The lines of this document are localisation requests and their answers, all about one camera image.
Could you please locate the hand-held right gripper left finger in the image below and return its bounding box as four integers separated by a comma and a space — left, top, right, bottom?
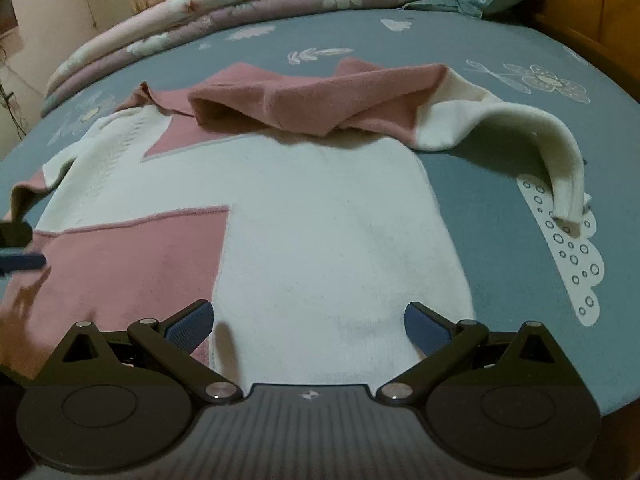
47, 301, 246, 406

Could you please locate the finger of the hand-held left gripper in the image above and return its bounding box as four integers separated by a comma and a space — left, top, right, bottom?
0, 254, 47, 276
0, 222, 34, 250

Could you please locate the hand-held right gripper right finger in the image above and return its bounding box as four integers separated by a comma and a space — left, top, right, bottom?
375, 303, 571, 405

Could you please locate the pink and white knit sweater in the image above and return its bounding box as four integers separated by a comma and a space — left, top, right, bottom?
0, 57, 593, 396

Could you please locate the teal floral bed sheet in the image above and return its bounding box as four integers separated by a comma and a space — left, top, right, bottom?
0, 7, 640, 416

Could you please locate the folded pink purple floral quilt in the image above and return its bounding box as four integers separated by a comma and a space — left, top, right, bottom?
40, 0, 456, 116

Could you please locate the flat teal pillow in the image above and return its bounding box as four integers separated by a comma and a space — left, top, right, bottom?
402, 0, 461, 14

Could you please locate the wooden bed headboard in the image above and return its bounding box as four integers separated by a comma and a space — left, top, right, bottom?
530, 0, 640, 96

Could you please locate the black television cable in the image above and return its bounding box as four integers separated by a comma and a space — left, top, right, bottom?
0, 45, 31, 143

